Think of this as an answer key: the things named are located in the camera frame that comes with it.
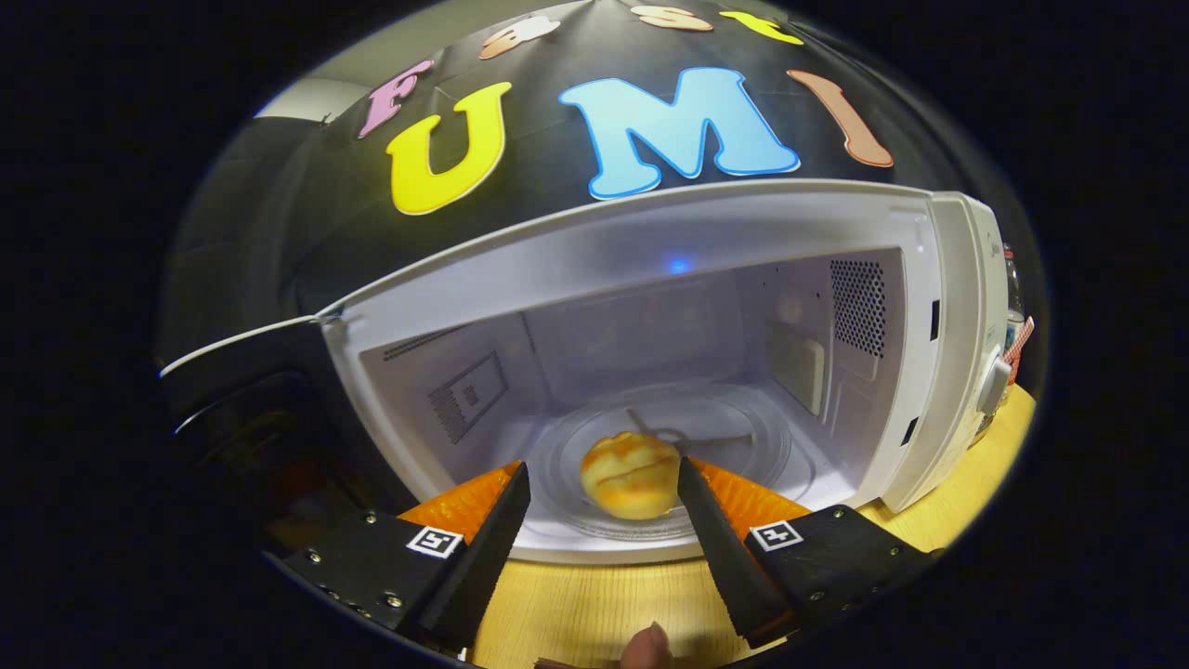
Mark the glass microwave turntable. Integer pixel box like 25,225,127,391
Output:
539,386,795,544

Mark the black backdrop cloth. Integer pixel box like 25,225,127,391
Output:
158,0,976,373

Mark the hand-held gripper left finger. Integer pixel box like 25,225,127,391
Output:
279,462,532,651

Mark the white microwave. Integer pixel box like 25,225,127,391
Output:
158,178,1013,565

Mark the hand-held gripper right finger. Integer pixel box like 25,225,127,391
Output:
676,455,941,649

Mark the golden bread bun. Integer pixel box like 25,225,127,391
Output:
580,431,684,520

